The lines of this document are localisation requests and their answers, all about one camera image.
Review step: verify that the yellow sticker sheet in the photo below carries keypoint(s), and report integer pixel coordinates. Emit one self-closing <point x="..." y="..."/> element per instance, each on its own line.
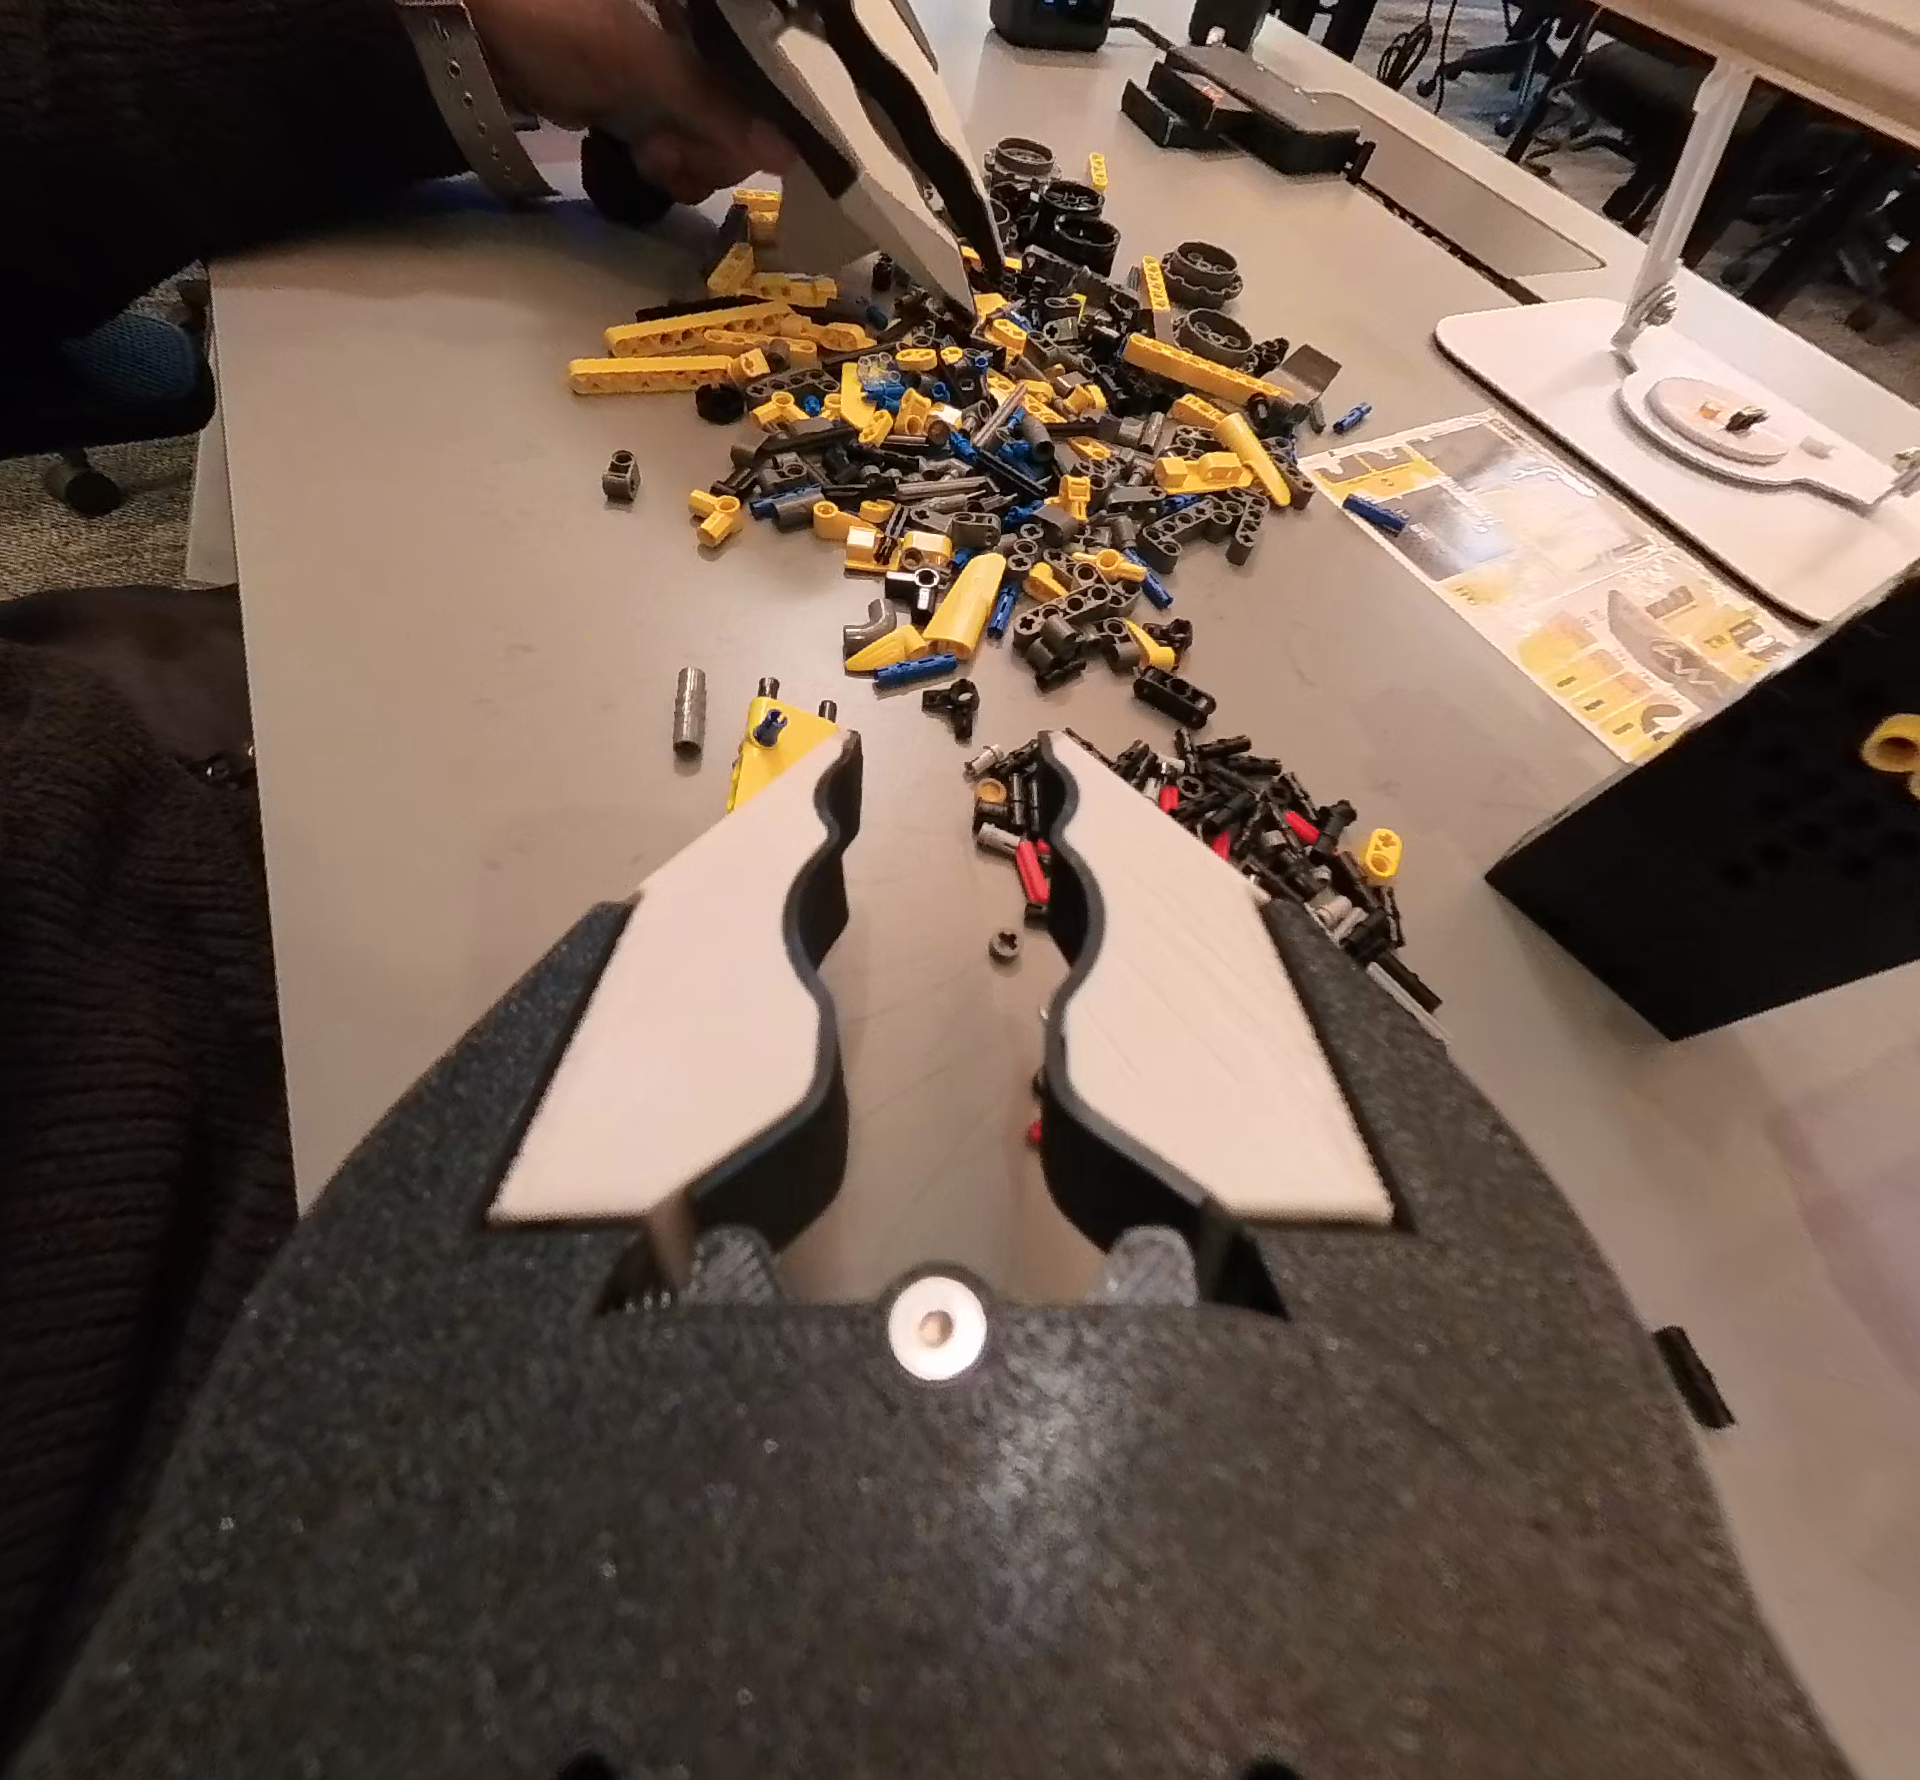
<point x="1528" y="564"/>

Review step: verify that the pile of yellow grey bricks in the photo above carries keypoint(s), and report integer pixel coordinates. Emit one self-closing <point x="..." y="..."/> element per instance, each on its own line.
<point x="976" y="459"/>

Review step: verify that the black block with yellow beams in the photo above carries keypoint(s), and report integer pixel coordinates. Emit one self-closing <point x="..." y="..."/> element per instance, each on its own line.
<point x="1725" y="835"/>

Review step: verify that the flat black device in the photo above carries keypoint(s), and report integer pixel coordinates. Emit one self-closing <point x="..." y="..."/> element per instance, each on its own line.
<point x="1244" y="114"/>

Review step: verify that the yellow tee connector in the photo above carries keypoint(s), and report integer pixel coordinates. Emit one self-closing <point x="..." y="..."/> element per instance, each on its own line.
<point x="718" y="517"/>

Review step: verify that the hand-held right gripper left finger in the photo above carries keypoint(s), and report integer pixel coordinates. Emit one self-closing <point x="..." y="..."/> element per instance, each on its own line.
<point x="674" y="1060"/>

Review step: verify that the yellow wedge brick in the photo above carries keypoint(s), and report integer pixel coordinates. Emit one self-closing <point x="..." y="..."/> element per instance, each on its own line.
<point x="886" y="650"/>

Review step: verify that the short black pin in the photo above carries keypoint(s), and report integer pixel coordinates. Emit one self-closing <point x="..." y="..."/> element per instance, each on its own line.
<point x="1694" y="1379"/>

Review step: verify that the black two-hole connector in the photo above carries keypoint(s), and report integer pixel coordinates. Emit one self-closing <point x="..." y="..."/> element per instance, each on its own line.
<point x="1173" y="694"/>

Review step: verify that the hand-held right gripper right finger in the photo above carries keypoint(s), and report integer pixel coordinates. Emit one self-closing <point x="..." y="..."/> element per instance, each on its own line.
<point x="1213" y="1046"/>

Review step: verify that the white book stand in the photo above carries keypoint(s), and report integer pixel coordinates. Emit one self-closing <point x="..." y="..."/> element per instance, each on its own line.
<point x="1648" y="428"/>

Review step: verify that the grey tube connector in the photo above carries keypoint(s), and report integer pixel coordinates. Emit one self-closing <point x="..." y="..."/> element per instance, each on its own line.
<point x="688" y="711"/>

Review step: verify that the person's left hand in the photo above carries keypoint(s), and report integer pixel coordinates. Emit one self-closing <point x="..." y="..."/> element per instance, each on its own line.
<point x="599" y="39"/>

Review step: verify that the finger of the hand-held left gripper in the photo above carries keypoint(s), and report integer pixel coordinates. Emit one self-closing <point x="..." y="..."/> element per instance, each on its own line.
<point x="861" y="176"/>
<point x="907" y="70"/>

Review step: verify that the yellow brick assembly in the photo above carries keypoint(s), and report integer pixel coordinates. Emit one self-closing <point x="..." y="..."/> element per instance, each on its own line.
<point x="773" y="753"/>

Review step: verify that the dark grey connector brick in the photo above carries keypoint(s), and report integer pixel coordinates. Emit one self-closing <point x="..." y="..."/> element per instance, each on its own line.
<point x="624" y="475"/>

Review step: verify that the pile of black red pins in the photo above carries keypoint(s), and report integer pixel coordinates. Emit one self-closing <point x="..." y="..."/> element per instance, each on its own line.
<point x="1244" y="820"/>

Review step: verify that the blue long pin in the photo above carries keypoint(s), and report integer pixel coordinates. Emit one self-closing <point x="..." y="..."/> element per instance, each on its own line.
<point x="915" y="673"/>

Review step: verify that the group of black toy tyres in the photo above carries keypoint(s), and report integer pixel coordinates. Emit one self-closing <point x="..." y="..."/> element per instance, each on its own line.
<point x="1081" y="219"/>

